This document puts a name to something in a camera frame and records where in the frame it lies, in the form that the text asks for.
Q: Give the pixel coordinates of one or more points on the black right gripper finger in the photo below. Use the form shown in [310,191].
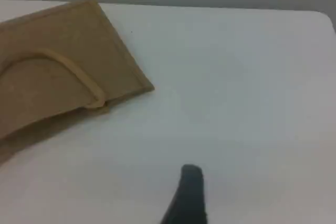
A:
[189,200]

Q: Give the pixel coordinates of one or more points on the brown jute tote bag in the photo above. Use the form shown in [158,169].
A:
[52,85]

